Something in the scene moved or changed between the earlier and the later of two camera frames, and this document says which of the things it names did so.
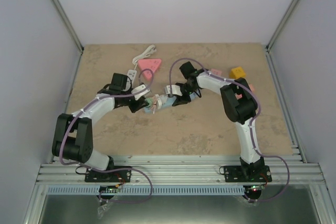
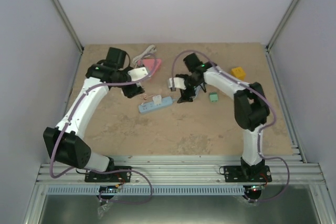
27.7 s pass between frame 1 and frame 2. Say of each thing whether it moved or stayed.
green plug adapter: moved
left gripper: moved
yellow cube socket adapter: stayed
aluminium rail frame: stayed
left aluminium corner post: stayed
